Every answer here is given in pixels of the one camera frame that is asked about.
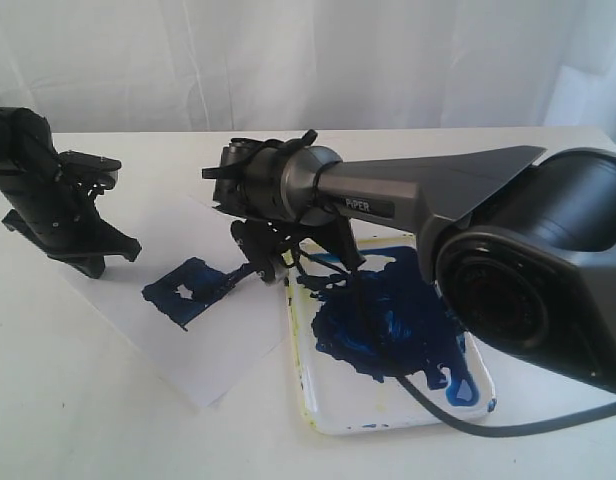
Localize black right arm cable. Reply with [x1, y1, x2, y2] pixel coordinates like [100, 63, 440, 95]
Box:
[201, 129, 616, 439]

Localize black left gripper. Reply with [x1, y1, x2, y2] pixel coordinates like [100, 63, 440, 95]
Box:
[1, 174, 141, 279]

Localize white backdrop curtain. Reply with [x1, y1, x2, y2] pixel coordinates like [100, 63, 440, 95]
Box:
[0, 1, 616, 138]

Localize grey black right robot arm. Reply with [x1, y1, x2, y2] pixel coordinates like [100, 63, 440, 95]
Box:
[202, 131, 616, 394]

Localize white paper with square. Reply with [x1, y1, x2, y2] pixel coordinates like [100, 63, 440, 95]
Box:
[59, 196, 288, 406]

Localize black paintbrush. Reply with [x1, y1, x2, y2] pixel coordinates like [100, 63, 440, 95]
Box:
[192, 263, 255, 306]

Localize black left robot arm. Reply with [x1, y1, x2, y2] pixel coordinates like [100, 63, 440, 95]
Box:
[0, 107, 141, 279]

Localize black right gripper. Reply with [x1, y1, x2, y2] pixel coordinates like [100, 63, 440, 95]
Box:
[273, 217, 366, 271]

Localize white paint tray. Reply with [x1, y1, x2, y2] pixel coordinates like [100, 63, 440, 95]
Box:
[286, 235, 497, 435]

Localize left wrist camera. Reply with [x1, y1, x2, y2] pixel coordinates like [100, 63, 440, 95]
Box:
[59, 151, 122, 192]

